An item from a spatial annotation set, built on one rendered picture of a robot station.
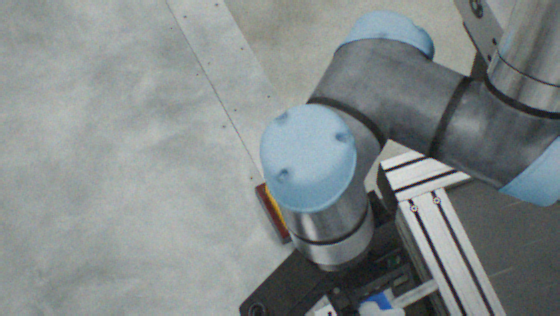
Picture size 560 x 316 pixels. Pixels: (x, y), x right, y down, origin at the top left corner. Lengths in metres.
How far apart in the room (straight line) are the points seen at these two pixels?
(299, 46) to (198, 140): 1.05
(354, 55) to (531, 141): 0.16
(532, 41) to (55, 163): 0.75
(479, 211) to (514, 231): 0.07
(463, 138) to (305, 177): 0.14
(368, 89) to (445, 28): 1.59
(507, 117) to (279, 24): 1.63
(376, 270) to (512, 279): 0.99
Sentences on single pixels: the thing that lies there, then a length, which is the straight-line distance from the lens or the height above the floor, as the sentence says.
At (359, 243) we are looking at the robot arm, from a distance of 0.94.
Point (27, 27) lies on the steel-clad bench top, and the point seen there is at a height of 0.80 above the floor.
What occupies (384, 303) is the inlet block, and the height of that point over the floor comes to 0.94.
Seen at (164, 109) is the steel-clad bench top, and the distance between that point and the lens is 1.44.
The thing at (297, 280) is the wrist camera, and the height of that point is 1.10.
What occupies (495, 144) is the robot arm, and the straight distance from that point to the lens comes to 0.88.
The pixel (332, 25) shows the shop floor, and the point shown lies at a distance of 2.46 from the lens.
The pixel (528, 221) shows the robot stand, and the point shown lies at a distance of 2.04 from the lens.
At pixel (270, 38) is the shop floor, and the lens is 2.45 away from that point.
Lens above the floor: 2.04
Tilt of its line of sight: 63 degrees down
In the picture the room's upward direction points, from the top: 2 degrees counter-clockwise
